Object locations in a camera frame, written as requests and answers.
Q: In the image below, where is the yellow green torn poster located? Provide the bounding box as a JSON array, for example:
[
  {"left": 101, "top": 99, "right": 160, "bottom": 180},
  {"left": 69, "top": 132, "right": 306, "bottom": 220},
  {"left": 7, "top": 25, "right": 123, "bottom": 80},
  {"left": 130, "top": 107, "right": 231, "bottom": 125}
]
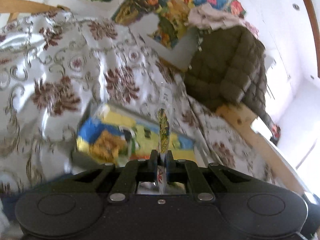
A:
[{"left": 148, "top": 0, "right": 190, "bottom": 49}]

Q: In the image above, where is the wooden bed frame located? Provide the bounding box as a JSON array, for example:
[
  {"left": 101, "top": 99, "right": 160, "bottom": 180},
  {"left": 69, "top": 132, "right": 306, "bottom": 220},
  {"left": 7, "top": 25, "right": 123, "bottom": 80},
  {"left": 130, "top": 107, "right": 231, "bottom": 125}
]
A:
[{"left": 216, "top": 103, "right": 310, "bottom": 195}]

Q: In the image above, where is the clear dark snack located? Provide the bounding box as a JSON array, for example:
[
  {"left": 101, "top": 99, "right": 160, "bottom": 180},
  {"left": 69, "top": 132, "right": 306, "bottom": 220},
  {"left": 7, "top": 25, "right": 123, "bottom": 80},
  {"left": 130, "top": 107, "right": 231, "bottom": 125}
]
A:
[{"left": 157, "top": 82, "right": 173, "bottom": 194}]

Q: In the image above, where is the gold foil snack bag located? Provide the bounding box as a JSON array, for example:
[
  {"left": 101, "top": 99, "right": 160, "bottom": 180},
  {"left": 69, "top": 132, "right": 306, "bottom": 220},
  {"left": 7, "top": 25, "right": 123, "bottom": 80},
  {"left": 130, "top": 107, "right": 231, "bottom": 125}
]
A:
[{"left": 89, "top": 130, "right": 127, "bottom": 163}]

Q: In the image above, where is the pink cloth on jacket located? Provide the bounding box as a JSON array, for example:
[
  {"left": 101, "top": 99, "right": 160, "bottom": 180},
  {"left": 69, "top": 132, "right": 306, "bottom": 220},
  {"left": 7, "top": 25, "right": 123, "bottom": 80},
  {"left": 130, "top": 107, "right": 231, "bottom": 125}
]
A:
[{"left": 185, "top": 3, "right": 259, "bottom": 36}]

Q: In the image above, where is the floral satin bedspread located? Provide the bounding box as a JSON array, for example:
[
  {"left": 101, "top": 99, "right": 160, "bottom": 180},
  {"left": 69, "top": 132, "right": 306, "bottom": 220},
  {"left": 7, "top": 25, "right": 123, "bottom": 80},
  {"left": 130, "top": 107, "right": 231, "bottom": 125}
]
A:
[{"left": 1, "top": 12, "right": 285, "bottom": 196}]

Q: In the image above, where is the grey tray with painting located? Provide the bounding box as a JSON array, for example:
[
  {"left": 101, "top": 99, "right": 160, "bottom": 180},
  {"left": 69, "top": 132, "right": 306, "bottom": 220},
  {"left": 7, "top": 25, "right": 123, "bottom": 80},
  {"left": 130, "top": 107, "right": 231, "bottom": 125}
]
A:
[{"left": 71, "top": 102, "right": 208, "bottom": 173}]

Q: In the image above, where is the swirly night poster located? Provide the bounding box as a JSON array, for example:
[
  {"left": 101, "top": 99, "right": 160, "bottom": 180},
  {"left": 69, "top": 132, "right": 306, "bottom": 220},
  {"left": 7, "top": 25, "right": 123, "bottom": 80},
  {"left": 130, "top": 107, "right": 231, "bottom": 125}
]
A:
[{"left": 112, "top": 0, "right": 172, "bottom": 26}]

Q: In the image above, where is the olive puffer jacket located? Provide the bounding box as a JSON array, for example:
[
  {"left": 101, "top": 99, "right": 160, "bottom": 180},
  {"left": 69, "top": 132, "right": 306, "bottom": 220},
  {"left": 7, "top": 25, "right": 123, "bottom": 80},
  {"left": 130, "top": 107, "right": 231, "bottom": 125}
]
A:
[{"left": 184, "top": 25, "right": 274, "bottom": 129}]

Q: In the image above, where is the colourful box on shelf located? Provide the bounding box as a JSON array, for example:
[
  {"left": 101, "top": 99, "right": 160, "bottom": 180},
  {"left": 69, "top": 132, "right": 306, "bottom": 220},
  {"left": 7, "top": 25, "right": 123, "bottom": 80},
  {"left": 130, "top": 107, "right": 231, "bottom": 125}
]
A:
[{"left": 270, "top": 125, "right": 281, "bottom": 146}]

